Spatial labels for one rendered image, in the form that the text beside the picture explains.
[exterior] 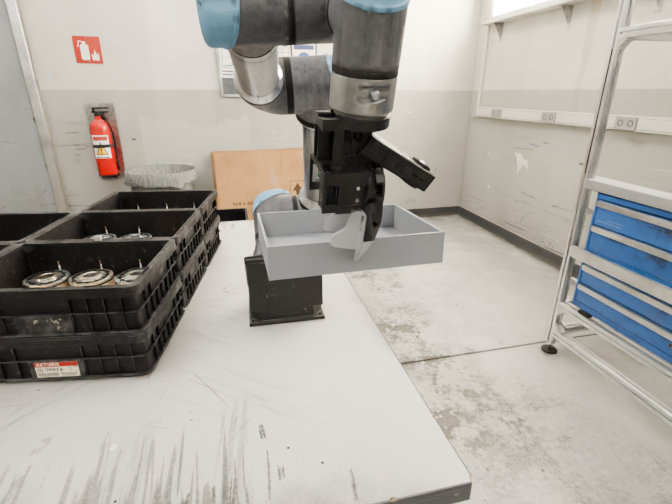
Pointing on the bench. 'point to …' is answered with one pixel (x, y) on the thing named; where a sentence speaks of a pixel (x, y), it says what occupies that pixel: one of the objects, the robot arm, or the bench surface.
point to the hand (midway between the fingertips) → (360, 249)
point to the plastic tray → (282, 235)
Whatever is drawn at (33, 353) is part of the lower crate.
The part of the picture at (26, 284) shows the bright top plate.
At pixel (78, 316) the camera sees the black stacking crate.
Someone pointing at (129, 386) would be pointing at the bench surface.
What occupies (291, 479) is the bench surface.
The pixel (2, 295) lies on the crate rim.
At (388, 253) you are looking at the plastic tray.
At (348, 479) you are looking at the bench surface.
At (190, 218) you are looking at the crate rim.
